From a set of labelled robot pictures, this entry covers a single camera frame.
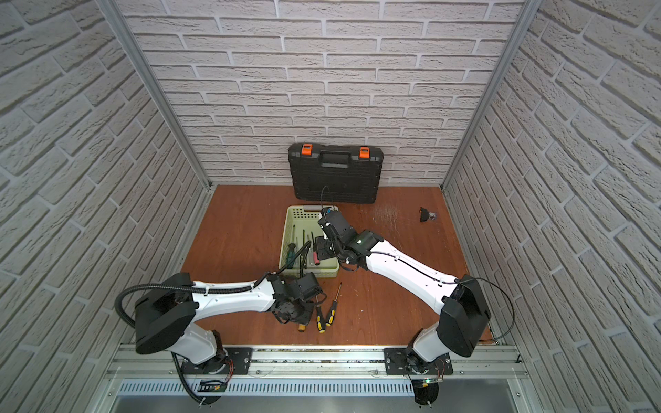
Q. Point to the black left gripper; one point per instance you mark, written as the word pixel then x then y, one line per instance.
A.
pixel 288 312

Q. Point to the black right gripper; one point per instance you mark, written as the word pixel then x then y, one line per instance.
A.
pixel 320 244

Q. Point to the yellow black screwdriver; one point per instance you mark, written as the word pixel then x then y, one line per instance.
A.
pixel 320 318
pixel 332 313

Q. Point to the pink handle screwdriver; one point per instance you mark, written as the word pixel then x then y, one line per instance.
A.
pixel 315 259

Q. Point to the clear purple handle screwdriver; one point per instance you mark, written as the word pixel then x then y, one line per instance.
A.
pixel 305 239

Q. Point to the green black handle screwdriver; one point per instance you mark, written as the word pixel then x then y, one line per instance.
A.
pixel 291 250

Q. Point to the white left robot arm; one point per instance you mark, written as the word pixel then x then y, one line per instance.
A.
pixel 165 315

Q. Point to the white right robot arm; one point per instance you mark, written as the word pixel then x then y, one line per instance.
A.
pixel 460 304

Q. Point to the green perforated plastic bin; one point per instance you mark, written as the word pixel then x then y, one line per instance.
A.
pixel 305 218

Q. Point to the black plastic tool case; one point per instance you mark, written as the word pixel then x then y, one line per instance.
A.
pixel 345 174

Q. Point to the small black round object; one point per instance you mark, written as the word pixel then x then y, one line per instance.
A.
pixel 426 215

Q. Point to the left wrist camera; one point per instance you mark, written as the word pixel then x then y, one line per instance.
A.
pixel 304 288

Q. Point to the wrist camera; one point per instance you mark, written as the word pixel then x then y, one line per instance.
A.
pixel 304 288
pixel 336 227

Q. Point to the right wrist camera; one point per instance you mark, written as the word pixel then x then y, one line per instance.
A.
pixel 336 227

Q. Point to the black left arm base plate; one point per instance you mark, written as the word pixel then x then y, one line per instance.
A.
pixel 238 358

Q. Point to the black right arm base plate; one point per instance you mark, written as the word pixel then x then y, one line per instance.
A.
pixel 401 361

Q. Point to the aluminium front rail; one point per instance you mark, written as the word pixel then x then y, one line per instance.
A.
pixel 348 371

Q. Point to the aluminium corner frame post left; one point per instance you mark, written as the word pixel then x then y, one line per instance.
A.
pixel 127 39

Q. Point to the aluminium corner frame post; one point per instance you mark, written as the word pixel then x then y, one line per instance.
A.
pixel 127 39
pixel 511 47

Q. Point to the aluminium corner frame post right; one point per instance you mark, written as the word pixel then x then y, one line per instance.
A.
pixel 511 47

